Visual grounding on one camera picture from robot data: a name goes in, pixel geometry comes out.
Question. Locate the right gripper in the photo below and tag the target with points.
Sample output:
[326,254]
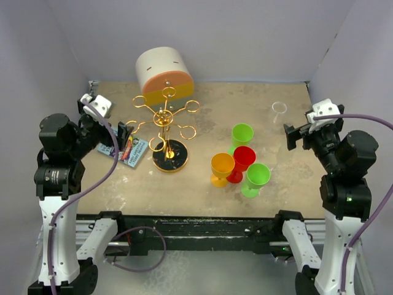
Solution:
[335,128]

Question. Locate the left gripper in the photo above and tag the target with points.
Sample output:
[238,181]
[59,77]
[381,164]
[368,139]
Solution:
[107,139]

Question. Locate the green wine glass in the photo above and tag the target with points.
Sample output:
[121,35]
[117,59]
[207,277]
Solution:
[257,175]
[242,134]

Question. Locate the gold wine glass rack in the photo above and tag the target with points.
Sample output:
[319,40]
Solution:
[169,155]

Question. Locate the red wine glass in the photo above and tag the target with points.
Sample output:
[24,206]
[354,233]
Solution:
[243,156]

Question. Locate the orange wine glass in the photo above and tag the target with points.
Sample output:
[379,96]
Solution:
[222,164]

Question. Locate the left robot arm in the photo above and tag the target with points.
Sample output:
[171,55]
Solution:
[58,179]

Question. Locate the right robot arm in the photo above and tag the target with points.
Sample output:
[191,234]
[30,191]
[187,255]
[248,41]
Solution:
[346,200]

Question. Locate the clear plastic wine glass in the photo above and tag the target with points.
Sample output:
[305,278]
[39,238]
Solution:
[279,110]

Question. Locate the children's paperback book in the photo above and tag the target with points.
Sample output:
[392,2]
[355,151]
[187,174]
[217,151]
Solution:
[131,154]

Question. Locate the round mini drawer chest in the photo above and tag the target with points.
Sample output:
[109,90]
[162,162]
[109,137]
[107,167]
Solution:
[164,79]

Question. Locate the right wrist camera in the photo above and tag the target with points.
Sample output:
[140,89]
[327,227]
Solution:
[320,109]

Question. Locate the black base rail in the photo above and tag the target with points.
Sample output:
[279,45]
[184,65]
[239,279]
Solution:
[191,233]

